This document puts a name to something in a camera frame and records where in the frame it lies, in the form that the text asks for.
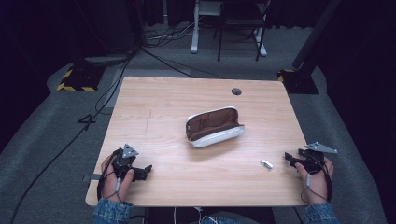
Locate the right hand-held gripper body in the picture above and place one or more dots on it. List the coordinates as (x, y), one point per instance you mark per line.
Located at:
(314, 155)

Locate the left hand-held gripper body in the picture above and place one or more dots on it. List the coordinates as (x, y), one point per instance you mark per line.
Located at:
(124, 161)

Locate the person's left hand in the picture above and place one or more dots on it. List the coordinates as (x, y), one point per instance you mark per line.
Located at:
(109, 183)

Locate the person's right hand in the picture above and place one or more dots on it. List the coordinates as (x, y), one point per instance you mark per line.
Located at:
(317, 183)

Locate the black stand base striped edge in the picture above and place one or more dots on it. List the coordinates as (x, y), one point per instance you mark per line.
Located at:
(81, 78)
(298, 81)

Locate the white pouch with brown lining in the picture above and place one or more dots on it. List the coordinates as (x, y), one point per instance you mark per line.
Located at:
(214, 127)

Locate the black chair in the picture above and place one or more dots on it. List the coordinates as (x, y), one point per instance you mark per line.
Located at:
(239, 21)

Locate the white desk frame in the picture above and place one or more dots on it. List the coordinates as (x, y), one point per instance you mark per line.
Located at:
(199, 28)

